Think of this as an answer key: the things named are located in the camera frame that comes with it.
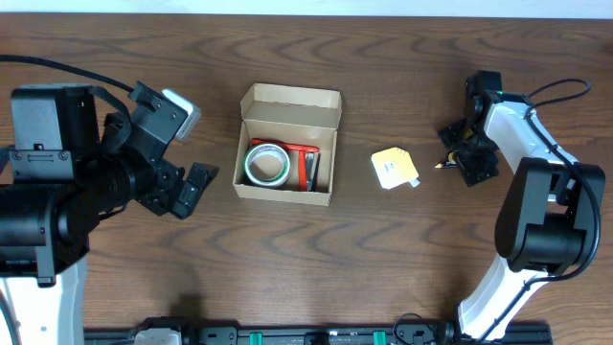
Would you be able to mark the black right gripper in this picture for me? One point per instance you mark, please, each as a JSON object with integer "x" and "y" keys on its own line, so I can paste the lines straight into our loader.
{"x": 468, "y": 156}

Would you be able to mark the correction tape dispenser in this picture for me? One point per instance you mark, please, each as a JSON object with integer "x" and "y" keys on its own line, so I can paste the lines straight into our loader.
{"x": 448, "y": 162}

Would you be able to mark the white masking tape roll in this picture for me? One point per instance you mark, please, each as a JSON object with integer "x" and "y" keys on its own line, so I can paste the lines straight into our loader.
{"x": 267, "y": 164}

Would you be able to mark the green tape roll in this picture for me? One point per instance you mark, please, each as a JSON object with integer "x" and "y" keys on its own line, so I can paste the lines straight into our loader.
{"x": 246, "y": 175}

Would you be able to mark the small yellow spiral notepad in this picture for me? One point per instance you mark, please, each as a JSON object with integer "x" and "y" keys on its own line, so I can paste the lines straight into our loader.
{"x": 394, "y": 167}

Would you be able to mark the cardboard box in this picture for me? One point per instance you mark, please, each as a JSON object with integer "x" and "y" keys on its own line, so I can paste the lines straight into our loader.
{"x": 293, "y": 115}

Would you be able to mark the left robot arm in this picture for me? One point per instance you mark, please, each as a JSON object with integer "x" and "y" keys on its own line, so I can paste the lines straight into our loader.
{"x": 79, "y": 157}

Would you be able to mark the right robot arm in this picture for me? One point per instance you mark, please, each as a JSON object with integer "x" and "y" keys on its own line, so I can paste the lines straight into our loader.
{"x": 549, "y": 226}

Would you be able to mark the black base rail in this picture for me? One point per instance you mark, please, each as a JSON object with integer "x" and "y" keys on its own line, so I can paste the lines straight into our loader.
{"x": 408, "y": 329}

